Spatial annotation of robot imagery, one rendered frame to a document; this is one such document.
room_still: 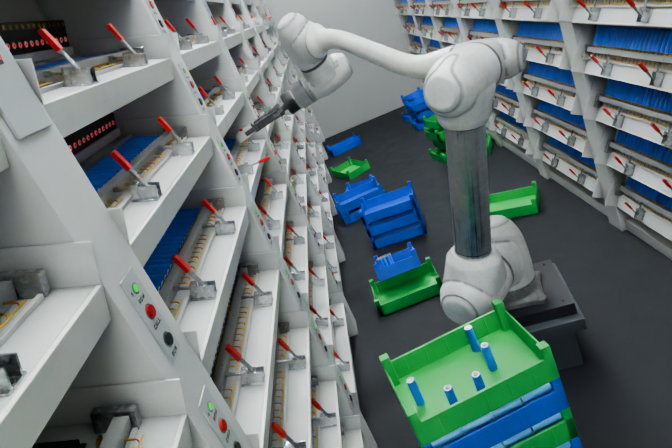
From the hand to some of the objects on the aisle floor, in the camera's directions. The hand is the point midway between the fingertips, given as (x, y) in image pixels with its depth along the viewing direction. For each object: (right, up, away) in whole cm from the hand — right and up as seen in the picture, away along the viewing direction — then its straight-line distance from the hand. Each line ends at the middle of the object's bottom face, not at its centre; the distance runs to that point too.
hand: (246, 132), depth 177 cm
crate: (+63, -65, +61) cm, 109 cm away
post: (+38, -129, -79) cm, 156 cm away
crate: (+60, -56, +73) cm, 110 cm away
